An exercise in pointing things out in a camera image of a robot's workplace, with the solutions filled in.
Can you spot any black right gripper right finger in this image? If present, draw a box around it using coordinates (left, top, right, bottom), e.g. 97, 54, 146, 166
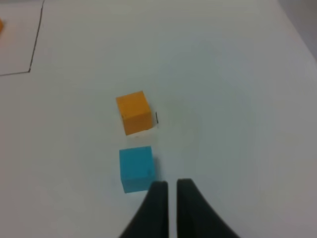
177, 178, 238, 238

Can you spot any blue cube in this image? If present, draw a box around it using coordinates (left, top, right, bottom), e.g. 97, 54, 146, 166
119, 146, 156, 193

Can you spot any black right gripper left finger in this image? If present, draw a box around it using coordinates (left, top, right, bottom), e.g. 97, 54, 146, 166
120, 181, 169, 238

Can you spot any orange template cube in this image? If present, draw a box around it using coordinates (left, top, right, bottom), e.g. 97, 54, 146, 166
0, 19, 4, 33

